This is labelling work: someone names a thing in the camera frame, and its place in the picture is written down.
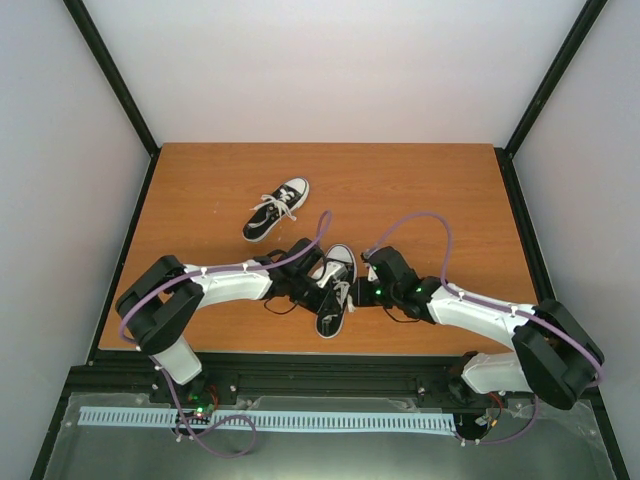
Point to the green lit circuit board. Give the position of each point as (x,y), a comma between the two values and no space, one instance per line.
(204,403)

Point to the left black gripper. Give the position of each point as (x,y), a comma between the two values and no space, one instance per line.
(317,306)

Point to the right black frame post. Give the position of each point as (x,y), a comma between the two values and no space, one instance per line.
(570,46)

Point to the light blue slotted cable duct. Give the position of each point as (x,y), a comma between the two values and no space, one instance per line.
(281,421)

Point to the black aluminium frame rail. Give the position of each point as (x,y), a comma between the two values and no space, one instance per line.
(427,380)

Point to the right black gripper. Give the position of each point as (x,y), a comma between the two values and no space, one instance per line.
(360,297)

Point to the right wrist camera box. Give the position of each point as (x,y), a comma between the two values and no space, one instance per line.
(371,270)

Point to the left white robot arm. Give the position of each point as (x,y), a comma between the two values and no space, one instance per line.
(157,308)

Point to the white lace of sneaker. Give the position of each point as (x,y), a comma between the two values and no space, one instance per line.
(338,300)
(281,203)

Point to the left black frame post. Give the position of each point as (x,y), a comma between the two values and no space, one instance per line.
(86,26)

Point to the black frame post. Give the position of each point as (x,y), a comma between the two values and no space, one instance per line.
(570,46)
(86,26)

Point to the black canvas sneaker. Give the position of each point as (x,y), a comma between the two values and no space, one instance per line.
(343,253)
(259,233)

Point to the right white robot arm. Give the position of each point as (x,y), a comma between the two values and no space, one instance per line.
(548,353)

